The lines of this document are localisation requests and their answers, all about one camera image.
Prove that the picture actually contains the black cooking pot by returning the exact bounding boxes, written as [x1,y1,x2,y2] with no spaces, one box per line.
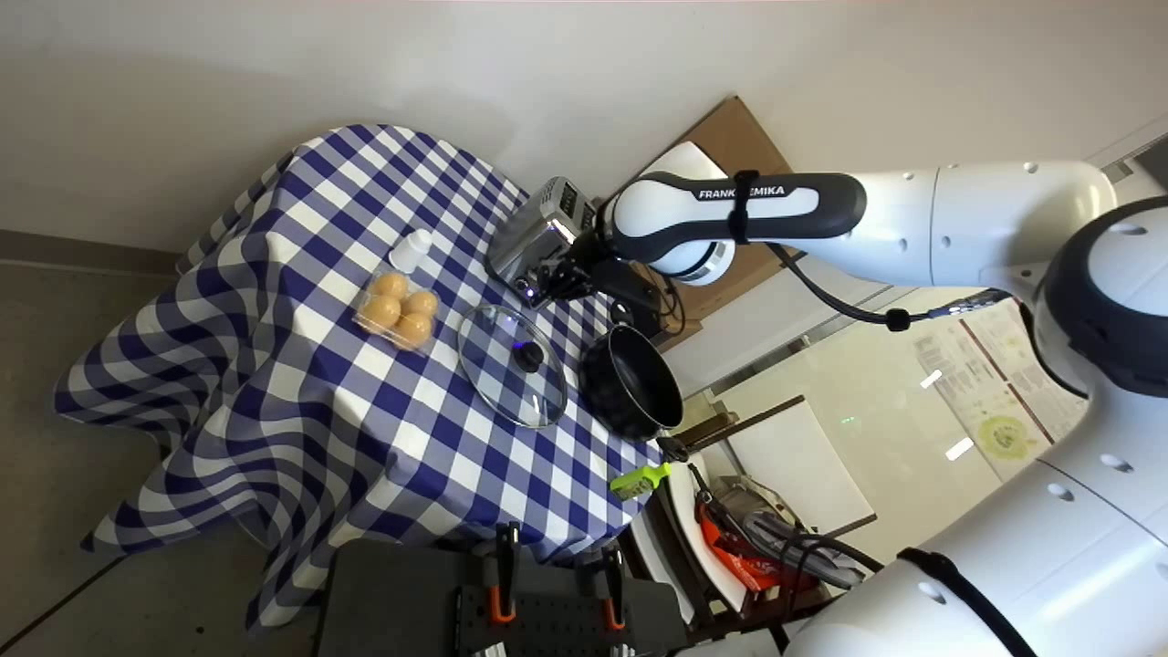
[578,320,685,443]

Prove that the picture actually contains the small white shaker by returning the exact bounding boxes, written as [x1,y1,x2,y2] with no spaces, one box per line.
[388,228,438,276]

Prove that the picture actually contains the black velcro strap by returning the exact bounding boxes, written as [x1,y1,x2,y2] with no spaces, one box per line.
[726,169,765,247]

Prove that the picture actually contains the brown cardboard box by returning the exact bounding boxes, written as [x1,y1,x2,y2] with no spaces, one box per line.
[618,96,794,320]

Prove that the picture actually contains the silver toaster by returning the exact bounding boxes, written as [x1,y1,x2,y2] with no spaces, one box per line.
[480,177,597,308]

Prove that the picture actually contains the glass lid with black knob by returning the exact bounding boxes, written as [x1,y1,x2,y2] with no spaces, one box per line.
[456,304,570,432]

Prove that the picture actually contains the green plastic clip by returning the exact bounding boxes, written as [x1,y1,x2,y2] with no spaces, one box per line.
[606,460,679,499]

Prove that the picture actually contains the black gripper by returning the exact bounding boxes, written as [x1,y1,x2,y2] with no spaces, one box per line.
[521,228,679,345]

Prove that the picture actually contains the white framed board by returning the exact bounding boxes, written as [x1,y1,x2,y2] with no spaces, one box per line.
[721,394,883,540]

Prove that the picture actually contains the white round bin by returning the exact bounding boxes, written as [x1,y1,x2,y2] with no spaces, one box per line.
[659,456,782,618]

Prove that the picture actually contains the orange black power tool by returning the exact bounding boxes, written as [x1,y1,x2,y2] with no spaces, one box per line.
[696,499,808,601]

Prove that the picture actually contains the wall poster with red stripe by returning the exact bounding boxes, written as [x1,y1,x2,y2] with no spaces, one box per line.
[909,298,1094,491]

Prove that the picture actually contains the blue white checkered tablecloth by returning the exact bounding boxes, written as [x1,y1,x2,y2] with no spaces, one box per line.
[50,121,668,630]

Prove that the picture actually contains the black case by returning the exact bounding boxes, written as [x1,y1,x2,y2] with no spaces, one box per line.
[315,536,692,657]

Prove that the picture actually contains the orange black clamp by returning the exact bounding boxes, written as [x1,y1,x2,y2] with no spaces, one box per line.
[595,547,639,639]
[480,523,525,630]

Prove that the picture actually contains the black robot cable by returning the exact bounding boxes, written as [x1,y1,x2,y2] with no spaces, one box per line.
[763,240,1013,336]

